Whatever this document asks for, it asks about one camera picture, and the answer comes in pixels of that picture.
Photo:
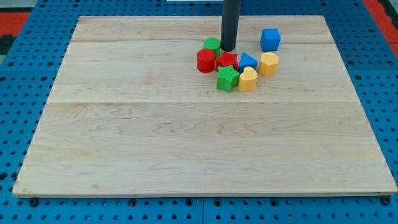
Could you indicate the yellow heart block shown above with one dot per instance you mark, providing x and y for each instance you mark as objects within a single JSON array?
[{"x": 248, "y": 80}]

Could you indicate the blue cube block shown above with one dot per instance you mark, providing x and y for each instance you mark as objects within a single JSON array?
[{"x": 270, "y": 40}]

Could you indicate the green star block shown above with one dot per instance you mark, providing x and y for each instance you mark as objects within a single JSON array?
[{"x": 227, "y": 78}]

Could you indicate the red cylinder block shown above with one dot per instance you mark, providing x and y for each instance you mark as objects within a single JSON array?
[{"x": 205, "y": 60}]

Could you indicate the red star block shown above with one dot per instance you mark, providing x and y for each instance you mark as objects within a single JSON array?
[{"x": 225, "y": 60}]

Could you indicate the light wooden board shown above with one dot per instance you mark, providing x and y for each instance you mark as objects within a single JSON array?
[{"x": 129, "y": 115}]

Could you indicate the blue triangle block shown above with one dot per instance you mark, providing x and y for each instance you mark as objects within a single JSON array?
[{"x": 247, "y": 61}]

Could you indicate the green cylinder block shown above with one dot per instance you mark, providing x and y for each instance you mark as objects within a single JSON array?
[{"x": 213, "y": 44}]

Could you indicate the yellow hexagon block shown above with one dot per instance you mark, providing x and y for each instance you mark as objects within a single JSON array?
[{"x": 268, "y": 64}]

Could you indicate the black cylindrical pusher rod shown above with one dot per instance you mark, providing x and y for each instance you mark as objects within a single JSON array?
[{"x": 229, "y": 24}]

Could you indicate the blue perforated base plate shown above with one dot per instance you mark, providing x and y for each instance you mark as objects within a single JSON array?
[{"x": 28, "y": 72}]

